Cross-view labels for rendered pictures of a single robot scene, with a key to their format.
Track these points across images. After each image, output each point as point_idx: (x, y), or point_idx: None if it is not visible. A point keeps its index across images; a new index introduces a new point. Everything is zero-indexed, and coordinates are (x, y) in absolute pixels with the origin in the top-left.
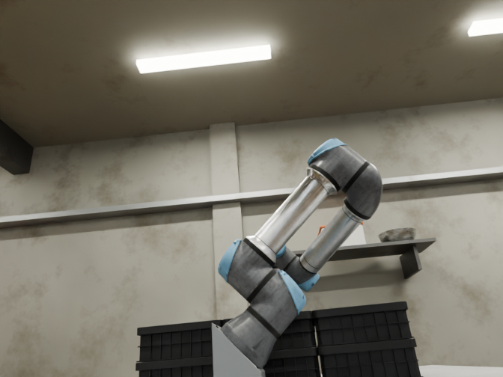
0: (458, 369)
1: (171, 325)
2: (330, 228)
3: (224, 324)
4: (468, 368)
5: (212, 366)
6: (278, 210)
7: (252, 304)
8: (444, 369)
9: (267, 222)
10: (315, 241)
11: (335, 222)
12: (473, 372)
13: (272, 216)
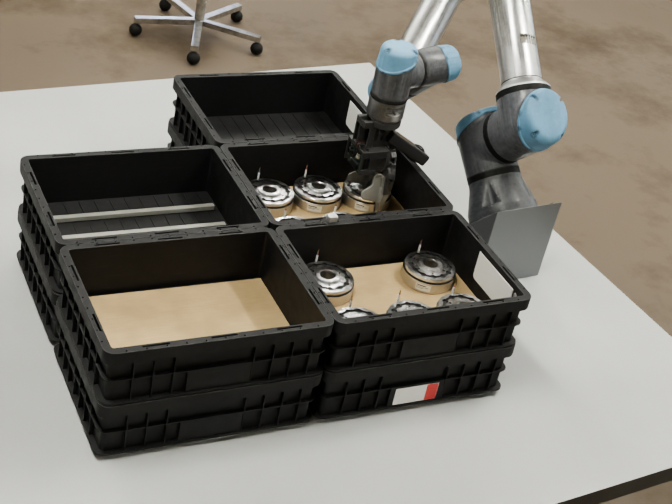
0: (79, 113)
1: (499, 259)
2: (449, 20)
3: (529, 199)
4: (50, 103)
5: (548, 241)
6: (534, 33)
7: (516, 161)
8: (47, 122)
9: (537, 54)
10: (436, 40)
11: (454, 11)
12: (168, 113)
13: (535, 44)
